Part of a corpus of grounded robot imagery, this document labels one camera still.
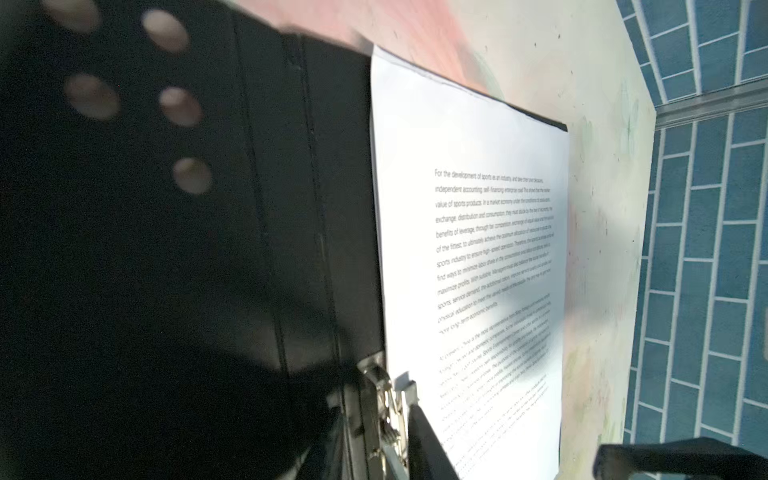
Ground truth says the text paper sheet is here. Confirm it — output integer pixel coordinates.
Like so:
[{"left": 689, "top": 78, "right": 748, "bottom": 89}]
[{"left": 370, "top": 48, "right": 570, "bottom": 479}]

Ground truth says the aluminium right corner post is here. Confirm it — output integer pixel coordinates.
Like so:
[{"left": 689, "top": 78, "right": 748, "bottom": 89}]
[{"left": 655, "top": 78, "right": 768, "bottom": 130}]

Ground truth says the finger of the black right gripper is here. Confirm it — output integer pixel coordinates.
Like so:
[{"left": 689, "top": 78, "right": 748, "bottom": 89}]
[{"left": 592, "top": 437, "right": 767, "bottom": 479}]

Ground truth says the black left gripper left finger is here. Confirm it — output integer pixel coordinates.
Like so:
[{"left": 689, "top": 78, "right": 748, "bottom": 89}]
[{"left": 296, "top": 407, "right": 346, "bottom": 480}]

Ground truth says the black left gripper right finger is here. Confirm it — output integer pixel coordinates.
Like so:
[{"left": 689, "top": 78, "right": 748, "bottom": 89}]
[{"left": 408, "top": 404, "right": 459, "bottom": 480}]

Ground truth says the red folder with black inside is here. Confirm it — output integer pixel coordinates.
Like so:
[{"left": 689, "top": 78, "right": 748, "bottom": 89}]
[{"left": 0, "top": 0, "right": 569, "bottom": 480}]

